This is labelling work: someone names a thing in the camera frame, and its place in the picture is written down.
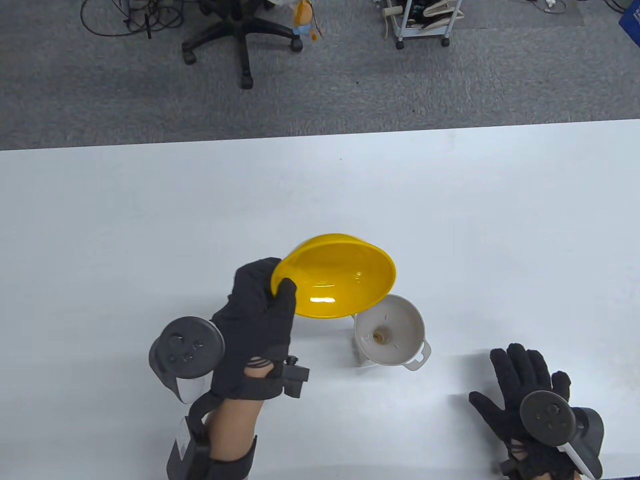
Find yellow plastic bowl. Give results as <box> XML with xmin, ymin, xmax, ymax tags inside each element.
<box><xmin>270</xmin><ymin>233</ymin><xmax>397</xmax><ymax>319</ymax></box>

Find black left hand controller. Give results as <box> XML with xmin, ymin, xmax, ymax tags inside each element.
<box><xmin>148</xmin><ymin>316</ymin><xmax>226</xmax><ymax>405</ymax></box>

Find black right hand controller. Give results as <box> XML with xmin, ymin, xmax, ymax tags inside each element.
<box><xmin>519</xmin><ymin>390</ymin><xmax>605</xmax><ymax>480</ymax></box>

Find black left armband box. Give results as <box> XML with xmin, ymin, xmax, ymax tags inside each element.
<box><xmin>166</xmin><ymin>415</ymin><xmax>211</xmax><ymax>480</ymax></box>

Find plush doll charm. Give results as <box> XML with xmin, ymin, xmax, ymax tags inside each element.
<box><xmin>291</xmin><ymin>0</ymin><xmax>323</xmax><ymax>41</ymax></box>

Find person's left hand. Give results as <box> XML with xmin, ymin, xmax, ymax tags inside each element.
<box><xmin>210</xmin><ymin>257</ymin><xmax>298</xmax><ymax>401</ymax></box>

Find white rolling cart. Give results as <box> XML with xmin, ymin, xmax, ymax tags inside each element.
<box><xmin>382</xmin><ymin>0</ymin><xmax>466</xmax><ymax>51</ymax></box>

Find black floor cables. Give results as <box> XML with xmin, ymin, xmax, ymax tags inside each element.
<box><xmin>80</xmin><ymin>0</ymin><xmax>201</xmax><ymax>40</ymax></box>

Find grey plastic funnel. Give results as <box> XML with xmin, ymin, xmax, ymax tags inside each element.
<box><xmin>353</xmin><ymin>294</ymin><xmax>432</xmax><ymax>372</ymax></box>

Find blue box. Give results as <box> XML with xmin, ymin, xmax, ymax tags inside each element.
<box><xmin>618</xmin><ymin>0</ymin><xmax>640</xmax><ymax>35</ymax></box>

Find black hand controller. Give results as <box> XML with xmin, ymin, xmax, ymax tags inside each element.
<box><xmin>519</xmin><ymin>390</ymin><xmax>605</xmax><ymax>480</ymax></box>
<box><xmin>148</xmin><ymin>316</ymin><xmax>226</xmax><ymax>405</ymax></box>

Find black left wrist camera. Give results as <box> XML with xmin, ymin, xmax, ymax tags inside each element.
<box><xmin>272</xmin><ymin>356</ymin><xmax>311</xmax><ymax>399</ymax></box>

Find clear square coffee jar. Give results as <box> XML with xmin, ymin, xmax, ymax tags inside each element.
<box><xmin>354</xmin><ymin>335</ymin><xmax>376</xmax><ymax>368</ymax></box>

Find person's left forearm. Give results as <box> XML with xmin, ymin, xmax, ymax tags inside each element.
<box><xmin>202</xmin><ymin>397</ymin><xmax>263</xmax><ymax>480</ymax></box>

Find person's right hand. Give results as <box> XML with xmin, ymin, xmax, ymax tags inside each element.
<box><xmin>468</xmin><ymin>343</ymin><xmax>583</xmax><ymax>480</ymax></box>

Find black office chair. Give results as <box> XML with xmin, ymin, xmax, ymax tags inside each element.
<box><xmin>181</xmin><ymin>0</ymin><xmax>304</xmax><ymax>90</ymax></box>

